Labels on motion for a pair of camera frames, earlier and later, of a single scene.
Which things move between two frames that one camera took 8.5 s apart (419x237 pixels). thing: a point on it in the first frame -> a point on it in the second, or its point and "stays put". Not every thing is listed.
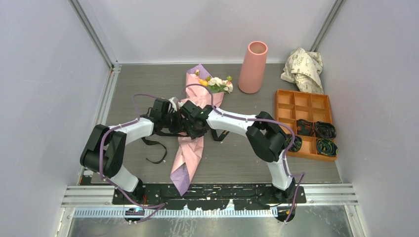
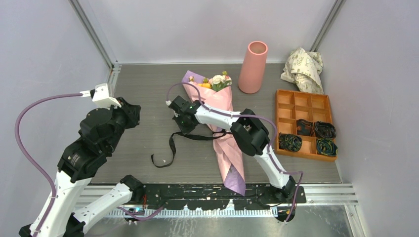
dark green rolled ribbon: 326,147 stays put
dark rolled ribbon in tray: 305,128 stays put
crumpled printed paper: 304,68 stays put
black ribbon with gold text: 151,139 -> 193,137
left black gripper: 175,129 -> 133,111
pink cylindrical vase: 253,67 stays put
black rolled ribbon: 325,130 stays put
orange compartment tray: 291,106 stays put
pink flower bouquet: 200,86 -> 215,91
